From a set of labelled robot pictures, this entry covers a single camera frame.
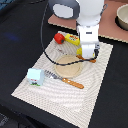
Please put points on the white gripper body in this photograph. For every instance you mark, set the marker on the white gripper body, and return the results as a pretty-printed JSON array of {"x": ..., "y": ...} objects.
[{"x": 89, "y": 40}]

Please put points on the yellow toy butter box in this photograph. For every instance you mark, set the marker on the yellow toy butter box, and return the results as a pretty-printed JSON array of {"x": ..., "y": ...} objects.
[{"x": 72, "y": 39}]

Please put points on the red toy pepper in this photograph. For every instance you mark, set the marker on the red toy pepper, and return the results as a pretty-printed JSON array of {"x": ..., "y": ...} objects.
[{"x": 59, "y": 38}]

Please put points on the light blue milk carton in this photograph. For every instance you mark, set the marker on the light blue milk carton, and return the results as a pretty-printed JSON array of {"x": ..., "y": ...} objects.
[{"x": 35, "y": 76}]

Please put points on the yellow toy cheese wedge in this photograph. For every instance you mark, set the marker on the yellow toy cheese wedge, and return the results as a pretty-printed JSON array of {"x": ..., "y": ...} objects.
[{"x": 79, "y": 51}]

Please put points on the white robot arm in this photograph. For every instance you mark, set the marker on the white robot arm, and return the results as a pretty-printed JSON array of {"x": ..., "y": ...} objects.
[{"x": 87, "y": 14}]

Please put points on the pink toy stove board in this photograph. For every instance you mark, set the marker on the pink toy stove board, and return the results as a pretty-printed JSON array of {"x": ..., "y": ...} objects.
[{"x": 107, "y": 27}]

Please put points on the beige bowl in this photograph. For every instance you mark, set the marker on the beige bowl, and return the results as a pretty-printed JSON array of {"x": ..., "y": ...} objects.
[{"x": 122, "y": 14}]

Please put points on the round wooden plate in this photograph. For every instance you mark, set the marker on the round wooden plate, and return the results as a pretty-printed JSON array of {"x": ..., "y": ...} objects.
[{"x": 68, "y": 66}]

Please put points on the woven beige placemat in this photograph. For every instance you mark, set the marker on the woven beige placemat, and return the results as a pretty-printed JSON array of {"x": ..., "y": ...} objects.
[{"x": 65, "y": 101}]

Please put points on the toy knife wooden handle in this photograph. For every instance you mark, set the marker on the toy knife wooden handle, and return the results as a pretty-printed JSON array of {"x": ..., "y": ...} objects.
[{"x": 80, "y": 57}]

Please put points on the toy fork wooden handle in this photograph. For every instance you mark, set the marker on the toy fork wooden handle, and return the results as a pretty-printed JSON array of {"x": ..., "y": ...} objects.
[{"x": 54, "y": 76}]

